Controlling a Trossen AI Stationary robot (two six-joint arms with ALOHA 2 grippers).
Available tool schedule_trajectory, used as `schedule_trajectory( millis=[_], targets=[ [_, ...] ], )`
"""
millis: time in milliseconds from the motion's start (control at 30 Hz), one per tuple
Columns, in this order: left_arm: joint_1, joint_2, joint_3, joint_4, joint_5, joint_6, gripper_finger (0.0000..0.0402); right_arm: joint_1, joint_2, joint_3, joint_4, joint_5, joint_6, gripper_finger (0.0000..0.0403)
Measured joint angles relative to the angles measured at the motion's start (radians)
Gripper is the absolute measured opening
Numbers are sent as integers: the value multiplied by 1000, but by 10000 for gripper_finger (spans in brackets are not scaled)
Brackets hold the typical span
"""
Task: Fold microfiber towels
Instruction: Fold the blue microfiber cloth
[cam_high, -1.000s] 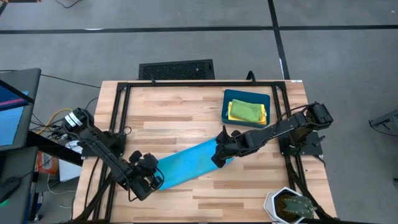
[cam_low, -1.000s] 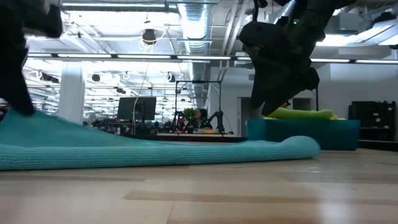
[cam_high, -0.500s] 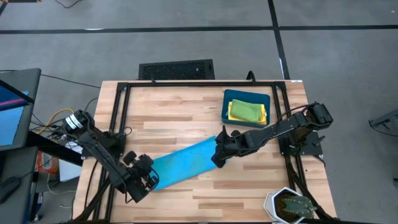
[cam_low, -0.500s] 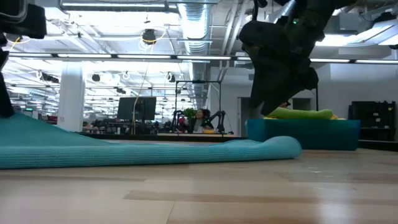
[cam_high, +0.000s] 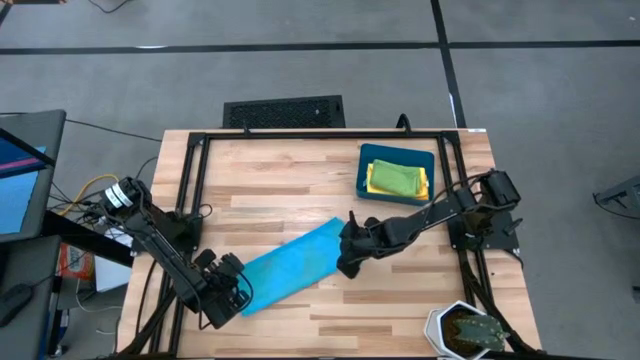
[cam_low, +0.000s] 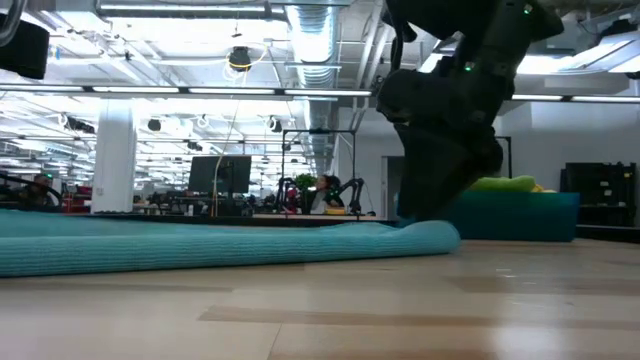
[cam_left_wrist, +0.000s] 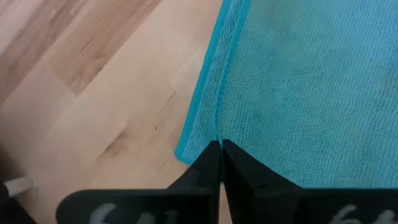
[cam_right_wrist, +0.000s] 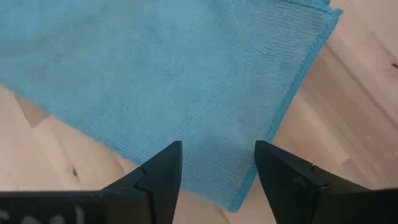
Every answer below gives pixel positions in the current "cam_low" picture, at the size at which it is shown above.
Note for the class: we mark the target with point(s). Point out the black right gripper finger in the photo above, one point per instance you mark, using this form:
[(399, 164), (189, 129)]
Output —
[(425, 185)]

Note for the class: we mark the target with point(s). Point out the green microfiber towel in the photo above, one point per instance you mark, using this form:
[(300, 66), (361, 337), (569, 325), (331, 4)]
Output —
[(500, 184)]

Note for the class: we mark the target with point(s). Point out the yellow microfiber towel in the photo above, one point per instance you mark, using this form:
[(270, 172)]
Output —
[(542, 189)]

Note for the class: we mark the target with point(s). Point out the blue microfiber towel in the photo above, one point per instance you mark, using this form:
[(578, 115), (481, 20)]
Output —
[(200, 250)]

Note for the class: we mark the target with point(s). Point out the black background robot arm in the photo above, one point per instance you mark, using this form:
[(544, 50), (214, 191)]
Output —
[(285, 192), (354, 192)]

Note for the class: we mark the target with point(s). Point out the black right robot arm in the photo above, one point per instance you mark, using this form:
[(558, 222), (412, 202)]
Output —
[(500, 30)]

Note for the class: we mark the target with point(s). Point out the teal plastic bin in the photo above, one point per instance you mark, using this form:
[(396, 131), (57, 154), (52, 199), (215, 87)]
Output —
[(515, 217)]

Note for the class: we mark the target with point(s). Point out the person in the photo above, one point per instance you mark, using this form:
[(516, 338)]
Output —
[(37, 190), (322, 192)]

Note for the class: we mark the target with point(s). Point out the green background plant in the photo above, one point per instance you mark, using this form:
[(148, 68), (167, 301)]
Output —
[(305, 181)]

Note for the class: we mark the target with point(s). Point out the white pillar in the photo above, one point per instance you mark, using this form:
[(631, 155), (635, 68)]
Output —
[(115, 160)]

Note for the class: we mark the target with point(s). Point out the black shelf rack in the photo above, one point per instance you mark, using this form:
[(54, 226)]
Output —
[(600, 190)]

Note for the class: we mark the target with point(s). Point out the overhead light bar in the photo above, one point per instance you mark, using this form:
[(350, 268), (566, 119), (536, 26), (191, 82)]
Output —
[(225, 91)]

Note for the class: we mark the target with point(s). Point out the black background monitor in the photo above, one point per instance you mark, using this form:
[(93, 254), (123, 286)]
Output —
[(220, 175)]

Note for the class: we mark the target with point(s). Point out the silver air duct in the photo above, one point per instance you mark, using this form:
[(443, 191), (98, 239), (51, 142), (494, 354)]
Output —
[(312, 35)]

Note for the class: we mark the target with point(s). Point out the black overhead camera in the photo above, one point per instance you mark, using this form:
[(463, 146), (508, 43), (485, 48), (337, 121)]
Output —
[(240, 59)]

